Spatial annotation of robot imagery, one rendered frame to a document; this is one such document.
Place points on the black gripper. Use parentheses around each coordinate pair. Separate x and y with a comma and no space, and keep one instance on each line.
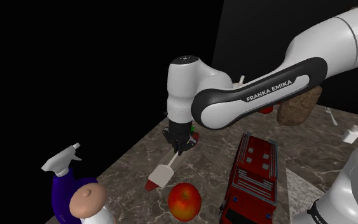
(178,131)

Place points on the small white bottle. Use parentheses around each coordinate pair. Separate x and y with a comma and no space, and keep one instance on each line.
(351,135)

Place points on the red cup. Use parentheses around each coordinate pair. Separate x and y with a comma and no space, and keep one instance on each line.
(266,109)

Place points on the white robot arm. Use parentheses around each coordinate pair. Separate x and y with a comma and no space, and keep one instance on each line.
(318,37)

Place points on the brown bread loaf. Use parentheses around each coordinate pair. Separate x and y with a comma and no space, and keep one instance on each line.
(298,108)

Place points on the red and grey toy boat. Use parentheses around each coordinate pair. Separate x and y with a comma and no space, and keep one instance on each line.
(183,158)

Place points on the white fork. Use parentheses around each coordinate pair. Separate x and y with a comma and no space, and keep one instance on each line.
(331,115)

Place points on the red apple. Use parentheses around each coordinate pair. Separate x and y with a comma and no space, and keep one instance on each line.
(185,201)

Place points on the toy figure with beige head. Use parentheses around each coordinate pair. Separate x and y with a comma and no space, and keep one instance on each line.
(87,198)

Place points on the blue spray bottle white trigger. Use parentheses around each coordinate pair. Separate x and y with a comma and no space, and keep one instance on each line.
(61,189)

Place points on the white spatula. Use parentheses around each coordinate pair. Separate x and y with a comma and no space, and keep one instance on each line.
(163,175)

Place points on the red toy fire truck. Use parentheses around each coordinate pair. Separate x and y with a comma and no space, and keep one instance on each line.
(253,183)

